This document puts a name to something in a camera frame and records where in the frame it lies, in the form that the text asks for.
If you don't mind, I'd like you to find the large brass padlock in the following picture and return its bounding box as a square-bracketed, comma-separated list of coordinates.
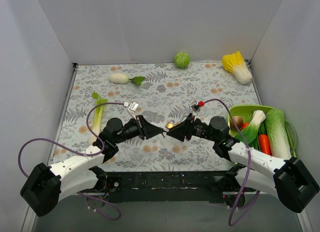
[175, 114, 189, 126]

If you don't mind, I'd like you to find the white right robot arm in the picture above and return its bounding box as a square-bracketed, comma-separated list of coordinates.
[166, 114, 320, 213]

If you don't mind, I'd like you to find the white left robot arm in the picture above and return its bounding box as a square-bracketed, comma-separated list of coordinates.
[20, 115, 165, 217]

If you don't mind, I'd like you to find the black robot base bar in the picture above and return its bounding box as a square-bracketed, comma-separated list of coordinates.
[83, 171, 241, 203]

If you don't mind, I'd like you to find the small brass padlock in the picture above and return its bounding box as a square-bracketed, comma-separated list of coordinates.
[165, 120, 175, 129]

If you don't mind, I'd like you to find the green toy celery stalk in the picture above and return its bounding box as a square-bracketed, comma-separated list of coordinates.
[91, 92, 108, 135]

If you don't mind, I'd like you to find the floral table mat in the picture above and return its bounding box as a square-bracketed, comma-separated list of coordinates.
[50, 61, 259, 172]

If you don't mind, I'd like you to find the brown toy onion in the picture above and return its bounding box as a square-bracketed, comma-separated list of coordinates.
[230, 116, 244, 130]

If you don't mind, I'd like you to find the green plastic basket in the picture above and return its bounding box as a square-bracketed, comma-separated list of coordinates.
[227, 105, 298, 157]

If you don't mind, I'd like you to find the white toy radish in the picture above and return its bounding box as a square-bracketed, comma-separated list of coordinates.
[108, 73, 145, 86]

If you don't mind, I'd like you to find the toy bok choy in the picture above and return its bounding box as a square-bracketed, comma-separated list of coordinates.
[236, 110, 266, 143]

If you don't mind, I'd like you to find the orange toy carrot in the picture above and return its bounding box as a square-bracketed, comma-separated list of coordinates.
[258, 134, 272, 155]

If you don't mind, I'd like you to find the yellow toy napa cabbage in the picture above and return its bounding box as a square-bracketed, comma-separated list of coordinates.
[221, 51, 252, 84]

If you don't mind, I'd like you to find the green toy napa cabbage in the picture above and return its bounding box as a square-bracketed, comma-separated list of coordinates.
[265, 108, 291, 159]

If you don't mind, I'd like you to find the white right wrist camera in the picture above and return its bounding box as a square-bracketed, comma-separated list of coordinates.
[190, 101, 204, 117]

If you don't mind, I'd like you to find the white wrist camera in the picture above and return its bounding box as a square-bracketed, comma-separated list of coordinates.
[190, 101, 204, 117]
[123, 101, 139, 119]

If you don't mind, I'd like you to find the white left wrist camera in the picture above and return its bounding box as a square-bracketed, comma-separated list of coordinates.
[123, 101, 139, 119]

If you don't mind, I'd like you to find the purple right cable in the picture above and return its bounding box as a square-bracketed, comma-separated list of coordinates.
[199, 98, 261, 227]

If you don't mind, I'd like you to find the purple cable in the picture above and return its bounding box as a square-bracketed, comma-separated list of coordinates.
[199, 98, 261, 227]
[17, 101, 130, 221]

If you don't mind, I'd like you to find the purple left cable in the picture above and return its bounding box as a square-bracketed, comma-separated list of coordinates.
[17, 101, 130, 221]

